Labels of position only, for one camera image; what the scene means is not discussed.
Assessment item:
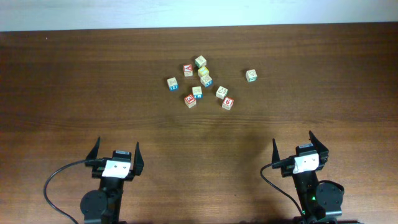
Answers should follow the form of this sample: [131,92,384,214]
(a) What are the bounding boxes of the red six wooden block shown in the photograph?
[222,96,234,110]

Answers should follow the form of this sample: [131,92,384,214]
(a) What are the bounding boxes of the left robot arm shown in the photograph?
[80,139,144,224]

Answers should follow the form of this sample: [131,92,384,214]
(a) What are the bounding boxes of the red E wooden block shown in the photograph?
[184,94,197,108]

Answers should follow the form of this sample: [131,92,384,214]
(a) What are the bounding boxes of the red A wooden block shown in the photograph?
[183,64,193,77]

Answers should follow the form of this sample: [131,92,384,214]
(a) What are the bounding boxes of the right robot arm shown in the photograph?
[271,132,345,223]

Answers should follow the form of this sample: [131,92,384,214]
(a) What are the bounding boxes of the green animal wooden block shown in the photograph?
[216,86,228,100]

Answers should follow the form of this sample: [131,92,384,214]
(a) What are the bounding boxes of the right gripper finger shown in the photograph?
[309,131,329,156]
[271,138,280,164]

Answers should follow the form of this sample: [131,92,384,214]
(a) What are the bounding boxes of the blue number left block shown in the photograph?
[167,77,179,91]

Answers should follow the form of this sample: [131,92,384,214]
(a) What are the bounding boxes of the yellow top wooden block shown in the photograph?
[198,66,209,77]

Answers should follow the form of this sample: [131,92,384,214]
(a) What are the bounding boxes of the blue side block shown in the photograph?
[200,75,213,88]
[192,86,203,99]

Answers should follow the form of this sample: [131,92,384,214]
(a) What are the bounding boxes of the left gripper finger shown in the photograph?
[85,137,101,160]
[132,142,144,175]

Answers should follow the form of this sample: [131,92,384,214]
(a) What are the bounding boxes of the green far right block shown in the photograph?
[245,69,257,82]

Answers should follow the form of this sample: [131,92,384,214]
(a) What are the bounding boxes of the green letter wooden block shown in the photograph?
[195,55,207,68]

